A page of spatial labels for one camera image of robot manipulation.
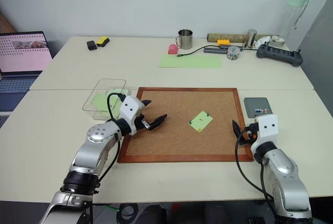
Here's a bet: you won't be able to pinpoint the white crumpled cloth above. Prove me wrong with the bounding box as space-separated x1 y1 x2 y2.
254 35 273 51

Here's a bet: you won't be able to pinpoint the long green paper sheet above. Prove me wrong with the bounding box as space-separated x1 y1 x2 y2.
159 54 223 69

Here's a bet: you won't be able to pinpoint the open laptop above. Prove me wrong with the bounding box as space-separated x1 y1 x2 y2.
0 31 54 128

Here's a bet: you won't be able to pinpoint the clear plastic container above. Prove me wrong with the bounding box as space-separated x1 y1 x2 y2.
82 78 131 121

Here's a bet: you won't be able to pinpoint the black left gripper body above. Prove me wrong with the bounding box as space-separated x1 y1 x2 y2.
133 113 153 132

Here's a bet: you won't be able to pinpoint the yellow and black eraser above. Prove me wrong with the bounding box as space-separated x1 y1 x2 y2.
95 36 111 48

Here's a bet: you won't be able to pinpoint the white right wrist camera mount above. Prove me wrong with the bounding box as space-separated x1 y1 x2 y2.
251 114 279 152

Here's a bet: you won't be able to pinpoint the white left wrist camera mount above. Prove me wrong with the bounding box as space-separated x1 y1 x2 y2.
119 95 146 136

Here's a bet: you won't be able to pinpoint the steel cylinder cup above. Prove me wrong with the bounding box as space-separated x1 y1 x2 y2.
242 29 259 50

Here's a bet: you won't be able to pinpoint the grey usb hub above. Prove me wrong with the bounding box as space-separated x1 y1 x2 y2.
203 46 228 55

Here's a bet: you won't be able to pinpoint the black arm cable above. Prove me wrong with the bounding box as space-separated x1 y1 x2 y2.
97 92 128 183
235 126 277 209

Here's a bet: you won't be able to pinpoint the black cable with green plug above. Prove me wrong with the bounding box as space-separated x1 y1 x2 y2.
176 45 221 58

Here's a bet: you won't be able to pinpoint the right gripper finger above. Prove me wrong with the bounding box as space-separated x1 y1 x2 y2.
238 134 252 147
232 119 242 139

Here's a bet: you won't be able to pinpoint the black remote controller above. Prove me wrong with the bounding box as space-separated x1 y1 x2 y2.
256 42 304 68

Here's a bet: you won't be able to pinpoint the grey square tray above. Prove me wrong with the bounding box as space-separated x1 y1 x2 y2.
243 97 273 119

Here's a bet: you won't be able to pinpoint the green sticky note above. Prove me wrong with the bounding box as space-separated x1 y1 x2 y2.
188 110 214 133

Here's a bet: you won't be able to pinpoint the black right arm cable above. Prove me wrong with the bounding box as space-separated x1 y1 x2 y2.
235 126 277 209

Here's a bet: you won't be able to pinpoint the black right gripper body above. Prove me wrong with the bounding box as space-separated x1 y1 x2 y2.
244 122 260 143

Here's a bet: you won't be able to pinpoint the clear bottle with green lid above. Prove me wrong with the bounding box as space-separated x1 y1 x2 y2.
281 0 312 51

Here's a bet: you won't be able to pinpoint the wood-framed cork board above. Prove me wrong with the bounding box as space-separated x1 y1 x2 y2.
117 86 254 164

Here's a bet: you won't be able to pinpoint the coiled black cables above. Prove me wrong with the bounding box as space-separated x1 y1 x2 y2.
116 203 140 224

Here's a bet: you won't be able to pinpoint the roll of tape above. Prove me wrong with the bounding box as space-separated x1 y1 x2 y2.
268 35 286 48

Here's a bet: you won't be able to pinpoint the stainless steel mug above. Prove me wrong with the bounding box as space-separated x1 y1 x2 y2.
174 29 194 50

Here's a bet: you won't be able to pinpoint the grey cabinet panel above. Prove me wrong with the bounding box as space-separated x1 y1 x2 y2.
296 0 333 118

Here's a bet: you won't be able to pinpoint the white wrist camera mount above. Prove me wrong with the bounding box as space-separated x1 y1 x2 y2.
119 95 146 136
251 114 279 152

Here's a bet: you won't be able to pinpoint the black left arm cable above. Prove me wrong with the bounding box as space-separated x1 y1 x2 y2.
97 92 128 183

